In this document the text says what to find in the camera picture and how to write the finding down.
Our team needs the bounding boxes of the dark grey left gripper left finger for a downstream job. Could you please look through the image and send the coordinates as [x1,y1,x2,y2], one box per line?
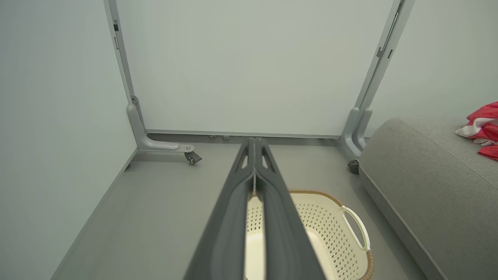
[183,137,257,280]

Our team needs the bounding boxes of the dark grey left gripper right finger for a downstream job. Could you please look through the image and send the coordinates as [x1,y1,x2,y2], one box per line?
[254,137,327,280]

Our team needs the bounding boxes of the red white sports garment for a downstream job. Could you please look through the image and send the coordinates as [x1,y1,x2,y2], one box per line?
[455,102,498,161]

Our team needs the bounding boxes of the cream plastic laundry basket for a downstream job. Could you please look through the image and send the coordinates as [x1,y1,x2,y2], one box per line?
[244,189,375,280]

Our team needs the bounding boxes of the grey fabric sofa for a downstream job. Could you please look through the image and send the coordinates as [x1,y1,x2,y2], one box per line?
[358,116,498,280]

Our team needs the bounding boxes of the white partition panel grey frame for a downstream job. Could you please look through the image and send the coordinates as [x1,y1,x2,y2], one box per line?
[103,0,417,160]

